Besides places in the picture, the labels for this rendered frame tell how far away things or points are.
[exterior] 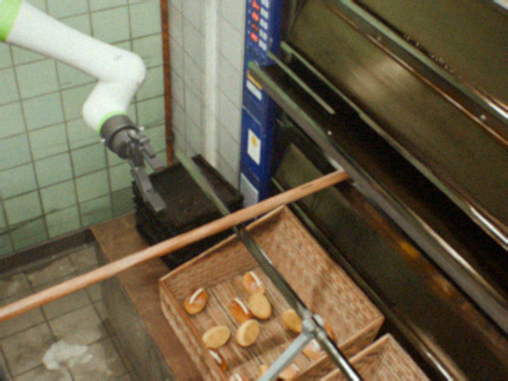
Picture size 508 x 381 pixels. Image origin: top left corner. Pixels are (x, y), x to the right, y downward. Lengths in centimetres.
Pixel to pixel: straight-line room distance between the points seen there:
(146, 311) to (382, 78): 117
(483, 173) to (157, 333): 126
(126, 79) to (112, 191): 150
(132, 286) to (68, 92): 87
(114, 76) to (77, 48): 12
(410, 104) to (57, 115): 169
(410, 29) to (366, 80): 26
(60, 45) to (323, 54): 68
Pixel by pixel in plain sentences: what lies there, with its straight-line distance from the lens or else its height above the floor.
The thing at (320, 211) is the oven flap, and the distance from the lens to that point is 225.
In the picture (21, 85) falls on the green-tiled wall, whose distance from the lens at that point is 292.
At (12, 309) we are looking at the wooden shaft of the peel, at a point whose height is 120.
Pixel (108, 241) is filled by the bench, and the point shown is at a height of 58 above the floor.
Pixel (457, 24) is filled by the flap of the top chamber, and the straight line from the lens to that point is 157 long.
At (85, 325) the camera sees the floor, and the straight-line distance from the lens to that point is 322.
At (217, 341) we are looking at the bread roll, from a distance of 235.
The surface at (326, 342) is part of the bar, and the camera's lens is 169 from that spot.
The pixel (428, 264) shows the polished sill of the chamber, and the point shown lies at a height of 117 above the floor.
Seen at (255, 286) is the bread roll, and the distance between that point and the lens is 248.
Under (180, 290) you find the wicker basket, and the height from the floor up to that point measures 64.
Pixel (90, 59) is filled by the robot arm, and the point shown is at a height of 152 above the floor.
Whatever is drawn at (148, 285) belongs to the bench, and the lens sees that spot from 256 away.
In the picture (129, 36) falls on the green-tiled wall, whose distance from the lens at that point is 297.
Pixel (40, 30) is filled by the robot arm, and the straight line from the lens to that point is 189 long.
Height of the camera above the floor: 253
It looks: 40 degrees down
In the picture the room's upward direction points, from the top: 6 degrees clockwise
